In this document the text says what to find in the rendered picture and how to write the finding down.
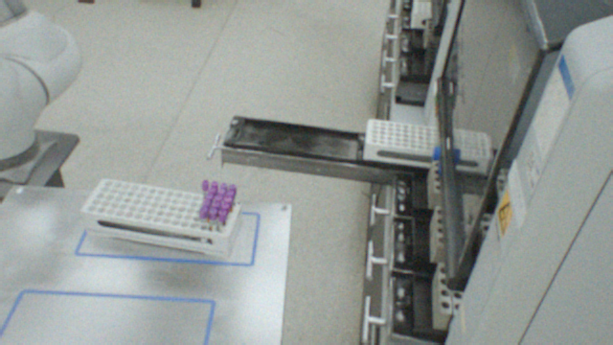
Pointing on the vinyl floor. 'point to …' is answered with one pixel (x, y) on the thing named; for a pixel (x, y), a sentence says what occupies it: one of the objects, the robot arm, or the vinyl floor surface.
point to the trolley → (135, 279)
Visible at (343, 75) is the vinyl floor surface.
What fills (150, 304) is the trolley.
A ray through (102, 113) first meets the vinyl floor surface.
